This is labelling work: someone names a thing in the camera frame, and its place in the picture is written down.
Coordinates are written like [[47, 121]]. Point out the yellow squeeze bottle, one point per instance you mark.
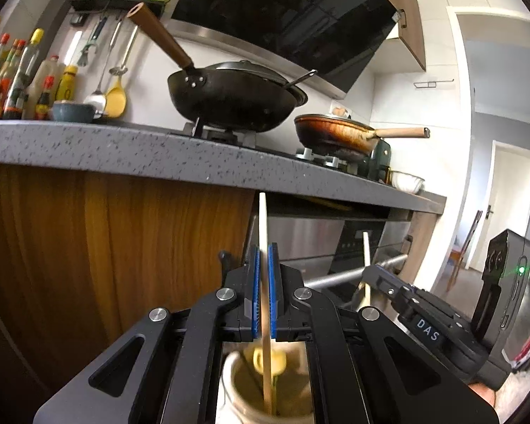
[[67, 86]]

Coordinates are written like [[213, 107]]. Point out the wooden chair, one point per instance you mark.
[[468, 238]]

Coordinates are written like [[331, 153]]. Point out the clear glass bowl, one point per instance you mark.
[[406, 181]]

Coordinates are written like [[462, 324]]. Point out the large cooking oil jug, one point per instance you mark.
[[46, 70]]

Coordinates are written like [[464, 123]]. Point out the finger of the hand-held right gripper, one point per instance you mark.
[[391, 293]]

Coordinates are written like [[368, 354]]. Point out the small dark red-cap bottle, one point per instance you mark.
[[44, 106]]

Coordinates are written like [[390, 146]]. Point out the white stove knob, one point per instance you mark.
[[307, 153], [331, 161]]

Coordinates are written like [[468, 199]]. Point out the wooden upper cabinet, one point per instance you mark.
[[406, 31]]

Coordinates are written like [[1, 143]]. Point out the white room door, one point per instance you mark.
[[508, 185]]

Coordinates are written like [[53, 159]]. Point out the light wooden cabinet door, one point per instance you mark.
[[419, 251]]

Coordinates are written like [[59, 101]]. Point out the yellow rice paddle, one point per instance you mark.
[[116, 99]]

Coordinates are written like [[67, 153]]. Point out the stainless steel built-in appliance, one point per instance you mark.
[[300, 238]]

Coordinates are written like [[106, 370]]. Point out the wall paper towel holder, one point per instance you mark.
[[433, 84]]

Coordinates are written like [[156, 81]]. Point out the white ceramic utensil holder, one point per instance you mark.
[[238, 402]]

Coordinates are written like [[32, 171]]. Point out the black wall shelf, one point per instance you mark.
[[115, 3]]

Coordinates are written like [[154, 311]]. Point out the light wooden chopstick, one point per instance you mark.
[[366, 251], [263, 229]]

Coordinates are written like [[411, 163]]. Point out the small white box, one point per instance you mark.
[[340, 109]]

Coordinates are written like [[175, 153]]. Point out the gas stove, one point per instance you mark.
[[212, 132]]

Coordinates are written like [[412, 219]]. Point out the dark wooden cabinet door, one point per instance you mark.
[[92, 251]]

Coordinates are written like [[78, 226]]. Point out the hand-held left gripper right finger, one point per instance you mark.
[[274, 291]]

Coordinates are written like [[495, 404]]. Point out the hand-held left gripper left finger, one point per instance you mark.
[[256, 291]]

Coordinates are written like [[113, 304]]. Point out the steel hanging ladle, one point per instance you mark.
[[95, 99]]

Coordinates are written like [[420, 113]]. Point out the blue ceramic bowl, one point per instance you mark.
[[73, 112]]

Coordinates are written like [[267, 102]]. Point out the yellow-cap tall bottle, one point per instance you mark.
[[21, 84]]

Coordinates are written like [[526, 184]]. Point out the yellow plastic utensil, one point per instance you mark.
[[257, 357]]

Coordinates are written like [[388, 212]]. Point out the small metal ladle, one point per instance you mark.
[[118, 70]]

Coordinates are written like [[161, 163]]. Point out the black range hood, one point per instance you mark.
[[291, 9]]

